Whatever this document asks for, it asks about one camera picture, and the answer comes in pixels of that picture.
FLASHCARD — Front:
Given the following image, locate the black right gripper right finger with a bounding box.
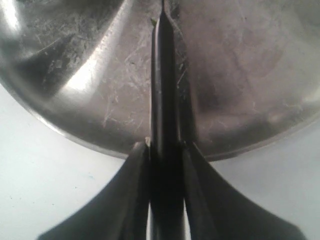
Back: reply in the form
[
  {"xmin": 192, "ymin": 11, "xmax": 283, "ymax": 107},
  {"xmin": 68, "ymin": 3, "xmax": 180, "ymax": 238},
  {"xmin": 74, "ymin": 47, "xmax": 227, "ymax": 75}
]
[{"xmin": 182, "ymin": 143, "xmax": 306, "ymax": 240}]

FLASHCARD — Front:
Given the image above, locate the round stainless steel plate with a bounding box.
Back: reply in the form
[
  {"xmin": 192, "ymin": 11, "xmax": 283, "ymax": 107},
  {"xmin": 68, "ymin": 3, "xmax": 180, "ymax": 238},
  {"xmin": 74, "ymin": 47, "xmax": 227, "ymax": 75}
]
[{"xmin": 0, "ymin": 0, "xmax": 320, "ymax": 161}]

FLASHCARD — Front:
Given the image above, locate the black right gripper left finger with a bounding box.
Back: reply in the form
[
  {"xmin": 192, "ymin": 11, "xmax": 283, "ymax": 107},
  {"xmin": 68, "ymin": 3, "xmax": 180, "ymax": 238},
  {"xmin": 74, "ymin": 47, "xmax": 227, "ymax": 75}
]
[{"xmin": 39, "ymin": 142, "xmax": 150, "ymax": 240}]

